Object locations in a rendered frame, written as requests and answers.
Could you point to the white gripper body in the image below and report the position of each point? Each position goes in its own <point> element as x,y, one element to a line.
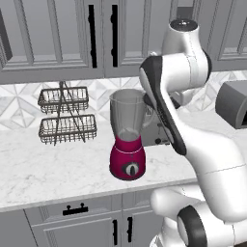
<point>186,97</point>

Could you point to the narrow grey drawer front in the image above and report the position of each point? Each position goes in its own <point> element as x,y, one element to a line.
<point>136,201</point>

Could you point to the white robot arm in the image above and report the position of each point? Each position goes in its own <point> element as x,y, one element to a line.
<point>212,160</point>

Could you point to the wide grey drawer front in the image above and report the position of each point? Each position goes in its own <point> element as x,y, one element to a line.
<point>51,210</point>

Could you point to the magenta blender with clear jar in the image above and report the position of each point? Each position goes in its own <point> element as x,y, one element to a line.
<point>127,157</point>

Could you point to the grey lower cupboard door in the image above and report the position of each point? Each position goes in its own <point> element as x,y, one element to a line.
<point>77,233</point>
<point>144,228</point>

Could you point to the silver toaster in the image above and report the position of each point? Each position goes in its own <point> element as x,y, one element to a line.
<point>151,131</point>

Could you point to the dark grey countertop appliance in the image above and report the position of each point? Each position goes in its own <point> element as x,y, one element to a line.
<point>231,103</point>

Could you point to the plain grey lower panel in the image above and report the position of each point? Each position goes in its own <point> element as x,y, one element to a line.
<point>14,230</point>

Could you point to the wide grey upper cupboard door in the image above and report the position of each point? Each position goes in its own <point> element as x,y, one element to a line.
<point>41,35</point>

